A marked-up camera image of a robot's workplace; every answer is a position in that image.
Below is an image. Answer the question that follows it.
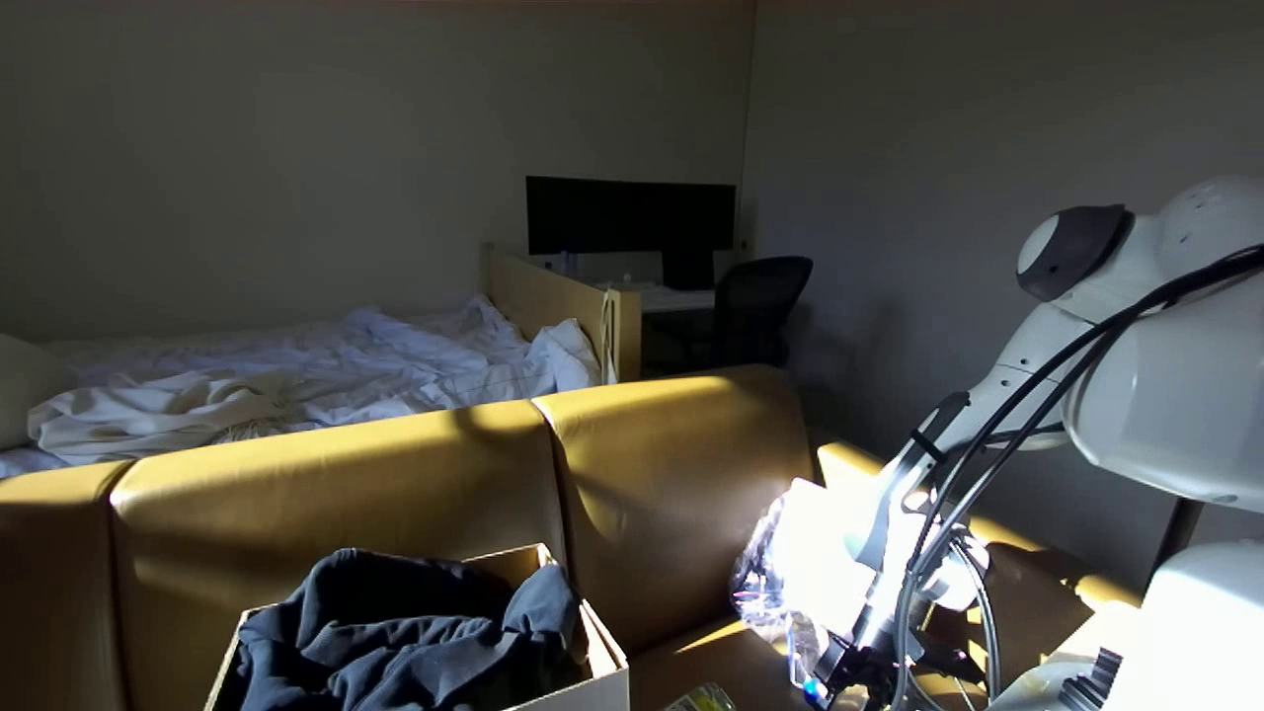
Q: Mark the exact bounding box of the white topped desk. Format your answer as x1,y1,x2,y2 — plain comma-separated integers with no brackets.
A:
628,277,723,325

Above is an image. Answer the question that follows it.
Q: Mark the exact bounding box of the clear purple plastic bag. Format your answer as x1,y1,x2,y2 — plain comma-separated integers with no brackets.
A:
725,506,831,662

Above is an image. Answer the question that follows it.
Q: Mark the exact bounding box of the white crumpled bedsheet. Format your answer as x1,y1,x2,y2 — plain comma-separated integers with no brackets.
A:
0,294,604,481

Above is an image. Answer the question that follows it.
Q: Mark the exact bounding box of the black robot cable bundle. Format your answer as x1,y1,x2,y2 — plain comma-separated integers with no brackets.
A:
848,241,1264,697

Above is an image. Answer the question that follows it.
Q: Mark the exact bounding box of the white cardboard box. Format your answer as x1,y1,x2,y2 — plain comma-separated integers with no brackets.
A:
200,539,636,711

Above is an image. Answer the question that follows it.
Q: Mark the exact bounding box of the tan leather sofa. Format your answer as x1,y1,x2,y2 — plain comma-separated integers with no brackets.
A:
0,364,1153,711

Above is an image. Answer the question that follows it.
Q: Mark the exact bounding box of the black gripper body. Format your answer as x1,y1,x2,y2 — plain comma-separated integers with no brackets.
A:
840,597,931,705

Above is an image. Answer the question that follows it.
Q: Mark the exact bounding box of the clear water bottle blue cap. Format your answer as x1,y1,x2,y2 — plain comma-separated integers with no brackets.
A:
783,607,848,711

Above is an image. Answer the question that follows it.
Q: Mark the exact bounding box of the dark navy crumpled clothing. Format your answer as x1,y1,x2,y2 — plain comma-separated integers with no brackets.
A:
229,545,594,711

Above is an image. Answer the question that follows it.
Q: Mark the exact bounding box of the black office chair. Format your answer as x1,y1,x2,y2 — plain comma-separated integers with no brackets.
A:
705,254,816,377

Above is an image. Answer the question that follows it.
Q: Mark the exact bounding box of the white pillow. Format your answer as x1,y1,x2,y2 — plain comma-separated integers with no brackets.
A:
0,327,87,454

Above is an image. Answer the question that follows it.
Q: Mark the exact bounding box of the black computer monitor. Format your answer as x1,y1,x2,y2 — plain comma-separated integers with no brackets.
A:
522,174,741,295

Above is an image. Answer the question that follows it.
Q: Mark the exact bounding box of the small green object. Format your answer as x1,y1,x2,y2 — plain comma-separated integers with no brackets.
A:
663,678,741,711

